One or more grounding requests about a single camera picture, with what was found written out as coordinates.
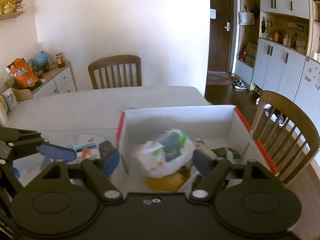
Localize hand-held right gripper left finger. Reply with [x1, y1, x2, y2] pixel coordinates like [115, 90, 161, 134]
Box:
[41, 149, 124, 200]

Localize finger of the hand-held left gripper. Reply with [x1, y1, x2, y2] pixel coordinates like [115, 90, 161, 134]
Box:
[0, 127, 77, 162]

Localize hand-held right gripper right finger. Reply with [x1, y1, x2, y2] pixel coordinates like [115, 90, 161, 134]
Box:
[189, 150, 269, 200]

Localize dark snack packet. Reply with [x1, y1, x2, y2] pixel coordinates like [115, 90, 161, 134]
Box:
[212, 147, 243, 160]

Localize white blue food pouch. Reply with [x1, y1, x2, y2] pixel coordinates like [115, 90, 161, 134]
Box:
[72, 142, 100, 160]

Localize white plastic snack bag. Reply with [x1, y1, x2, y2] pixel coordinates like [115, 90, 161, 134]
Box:
[134, 129, 197, 178]

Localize yellow squishy toy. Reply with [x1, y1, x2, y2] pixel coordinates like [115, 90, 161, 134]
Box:
[145, 172, 190, 193]

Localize red cardboard box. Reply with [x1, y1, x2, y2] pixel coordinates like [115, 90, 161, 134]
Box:
[116, 105, 279, 193]

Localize white marble desktop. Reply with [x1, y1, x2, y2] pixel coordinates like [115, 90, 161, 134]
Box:
[0, 85, 209, 188]

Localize small wooden holder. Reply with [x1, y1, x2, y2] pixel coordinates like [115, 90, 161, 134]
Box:
[12, 88, 34, 102]

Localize white printed mug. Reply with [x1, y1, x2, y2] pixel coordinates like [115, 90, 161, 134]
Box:
[1, 88, 19, 112]

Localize white sideboard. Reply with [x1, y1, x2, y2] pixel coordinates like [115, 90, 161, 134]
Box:
[32, 60, 77, 98]

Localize red doormat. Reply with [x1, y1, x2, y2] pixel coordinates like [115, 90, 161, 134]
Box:
[206, 71, 233, 85]

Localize white slippers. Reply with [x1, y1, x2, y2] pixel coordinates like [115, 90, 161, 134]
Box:
[255, 97, 272, 109]

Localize dark sneakers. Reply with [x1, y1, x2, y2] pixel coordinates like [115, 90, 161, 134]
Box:
[232, 79, 247, 90]

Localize orange snack bag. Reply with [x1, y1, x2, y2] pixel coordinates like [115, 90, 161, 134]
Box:
[7, 58, 39, 88]

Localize red-lidded jar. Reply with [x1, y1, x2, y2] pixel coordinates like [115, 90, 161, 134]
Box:
[55, 52, 65, 68]

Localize blue globe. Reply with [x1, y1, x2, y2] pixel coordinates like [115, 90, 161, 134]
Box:
[34, 51, 49, 73]

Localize brown wooden chair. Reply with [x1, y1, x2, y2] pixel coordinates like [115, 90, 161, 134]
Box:
[251, 90, 320, 185]
[88, 55, 142, 90]

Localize brown cardboard carton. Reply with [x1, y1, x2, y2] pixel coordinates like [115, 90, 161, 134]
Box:
[245, 42, 258, 67]

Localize brown door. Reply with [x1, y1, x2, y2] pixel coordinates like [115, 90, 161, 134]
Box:
[209, 0, 234, 73]

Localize grey tote bag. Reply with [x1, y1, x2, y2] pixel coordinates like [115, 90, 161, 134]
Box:
[239, 5, 255, 25]

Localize yellow ornament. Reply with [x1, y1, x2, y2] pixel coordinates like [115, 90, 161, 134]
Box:
[0, 0, 19, 14]

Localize white cabinet wall unit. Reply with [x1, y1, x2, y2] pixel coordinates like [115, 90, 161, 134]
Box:
[232, 0, 320, 110]

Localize wooden wall shelf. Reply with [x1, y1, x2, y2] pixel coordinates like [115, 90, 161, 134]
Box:
[0, 10, 26, 20]

